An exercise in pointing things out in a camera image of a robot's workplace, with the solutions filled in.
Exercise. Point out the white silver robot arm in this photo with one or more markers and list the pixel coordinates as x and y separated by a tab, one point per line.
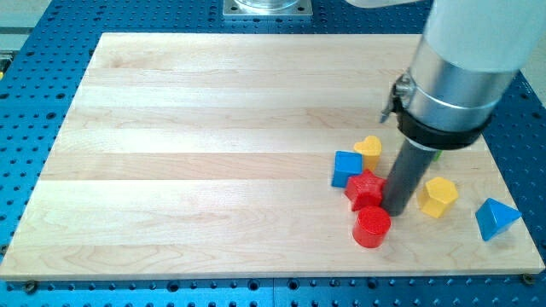
468	54

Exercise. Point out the light wooden board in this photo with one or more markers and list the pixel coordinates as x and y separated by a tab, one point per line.
187	156

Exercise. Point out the yellow heart block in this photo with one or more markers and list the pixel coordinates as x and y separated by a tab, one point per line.
370	148

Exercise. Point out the blue cube block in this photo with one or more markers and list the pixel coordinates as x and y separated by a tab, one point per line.
346	165

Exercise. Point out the red star block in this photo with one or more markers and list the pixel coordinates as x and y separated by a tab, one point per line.
365	189

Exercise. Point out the red cylinder block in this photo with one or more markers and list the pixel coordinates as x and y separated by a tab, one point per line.
371	226

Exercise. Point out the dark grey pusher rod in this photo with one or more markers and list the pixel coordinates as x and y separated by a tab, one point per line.
408	169

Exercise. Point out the black clamp with lever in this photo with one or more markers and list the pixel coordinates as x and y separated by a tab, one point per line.
426	132

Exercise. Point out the green block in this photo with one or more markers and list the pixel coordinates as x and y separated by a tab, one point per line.
437	155

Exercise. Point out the yellow hexagon block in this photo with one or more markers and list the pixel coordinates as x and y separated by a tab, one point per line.
437	196

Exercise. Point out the blue triangular prism block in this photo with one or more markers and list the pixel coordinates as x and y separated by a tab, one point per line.
494	218

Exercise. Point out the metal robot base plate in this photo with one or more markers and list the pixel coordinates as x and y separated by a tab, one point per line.
243	8

